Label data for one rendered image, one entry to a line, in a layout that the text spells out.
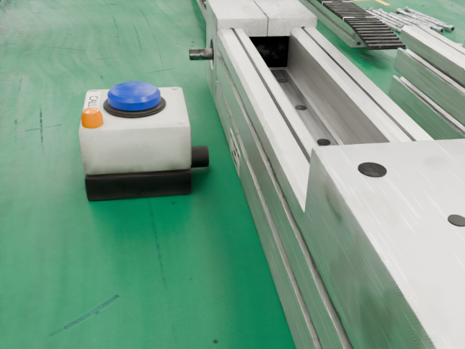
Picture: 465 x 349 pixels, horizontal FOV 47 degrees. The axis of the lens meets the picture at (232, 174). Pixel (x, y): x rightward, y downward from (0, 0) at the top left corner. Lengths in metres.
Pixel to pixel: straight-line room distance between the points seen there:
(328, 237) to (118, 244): 0.19
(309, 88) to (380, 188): 0.29
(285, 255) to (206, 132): 0.23
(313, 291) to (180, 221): 0.16
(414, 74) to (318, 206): 0.36
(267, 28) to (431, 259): 0.40
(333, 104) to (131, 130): 0.16
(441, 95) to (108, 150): 0.30
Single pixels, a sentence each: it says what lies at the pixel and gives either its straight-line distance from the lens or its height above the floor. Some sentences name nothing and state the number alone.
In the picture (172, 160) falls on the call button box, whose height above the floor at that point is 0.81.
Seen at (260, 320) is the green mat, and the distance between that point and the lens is 0.31.
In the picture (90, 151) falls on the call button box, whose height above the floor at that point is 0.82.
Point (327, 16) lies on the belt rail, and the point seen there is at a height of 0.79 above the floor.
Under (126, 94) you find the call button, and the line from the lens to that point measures 0.40.
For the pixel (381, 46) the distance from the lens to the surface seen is 0.73.
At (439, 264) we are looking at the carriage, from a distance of 0.17.
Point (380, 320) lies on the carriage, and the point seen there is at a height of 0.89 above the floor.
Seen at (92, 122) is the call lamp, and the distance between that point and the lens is 0.38.
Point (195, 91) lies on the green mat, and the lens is 0.61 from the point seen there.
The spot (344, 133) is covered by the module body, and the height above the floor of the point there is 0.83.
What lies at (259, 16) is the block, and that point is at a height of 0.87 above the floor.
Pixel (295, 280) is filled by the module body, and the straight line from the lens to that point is 0.29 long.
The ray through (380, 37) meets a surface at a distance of 0.75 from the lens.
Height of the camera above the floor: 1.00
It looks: 31 degrees down
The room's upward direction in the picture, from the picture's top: 2 degrees clockwise
